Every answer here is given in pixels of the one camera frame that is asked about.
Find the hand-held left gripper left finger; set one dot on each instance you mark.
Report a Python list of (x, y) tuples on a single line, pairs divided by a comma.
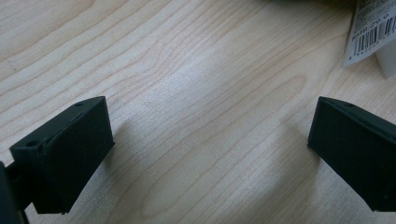
[(67, 157)]

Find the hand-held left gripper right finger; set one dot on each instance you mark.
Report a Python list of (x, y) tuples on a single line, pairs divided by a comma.
[(358, 152)]

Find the panda plush toy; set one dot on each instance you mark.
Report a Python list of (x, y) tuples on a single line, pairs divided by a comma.
[(367, 34)]

